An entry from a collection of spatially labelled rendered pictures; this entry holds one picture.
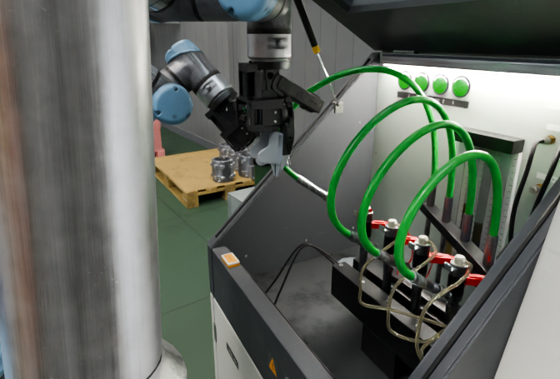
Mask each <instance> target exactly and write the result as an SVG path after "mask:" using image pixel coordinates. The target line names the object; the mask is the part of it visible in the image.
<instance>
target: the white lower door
mask: <svg viewBox="0 0 560 379"><path fill-rule="evenodd" d="M213 302H214V316H215V322H214V323H213V330H214V340H215V342H216V344H217V371H218V379H263V377H262V376H261V374H260V372H259V371H258V369H257V368H256V366H255V364H254V363H253V360H252V359H251V357H250V356H249V355H248V353H247V351H246V349H245V348H244V346H243V344H242V343H241V341H240V340H239V338H238V336H237V334H236V332H235V331H234V330H233V328H232V326H231V324H230V323H229V321H228V319H227V318H226V317H225V315H224V313H223V311H222V309H221V308H220V306H219V305H218V303H217V301H216V300H215V298H214V299H213Z"/></svg>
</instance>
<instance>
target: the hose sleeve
mask: <svg viewBox="0 0 560 379"><path fill-rule="evenodd" d="M295 181H296V182H298V183H299V184H301V185H302V186H303V187H305V188H307V189H308V190H310V191H311V192H313V193H315V194H316V195H318V196H319V197H321V198H325V196H326V195H327V192H325V191H324V190H323V189H321V188H320V187H318V186H316V185H315V184H313V183H312V182H310V181H308V180H307V179H306V178H305V177H302V176H301V175H299V178H298V179H297V180H295Z"/></svg>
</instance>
